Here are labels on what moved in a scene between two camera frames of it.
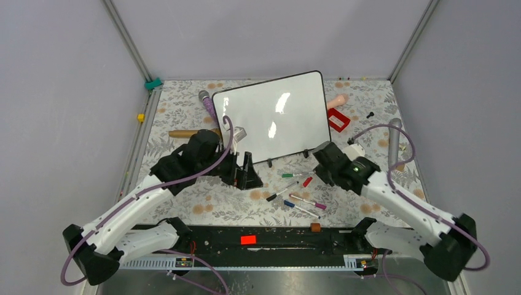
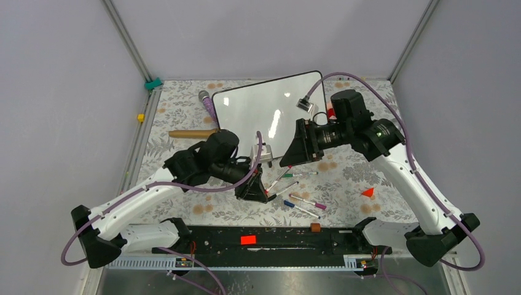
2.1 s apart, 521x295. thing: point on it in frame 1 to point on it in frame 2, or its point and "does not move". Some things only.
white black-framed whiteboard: [281, 116] does not move
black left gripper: [246, 178] to [252, 189]
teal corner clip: [150, 85] does not move
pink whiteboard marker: [317, 205] does not move
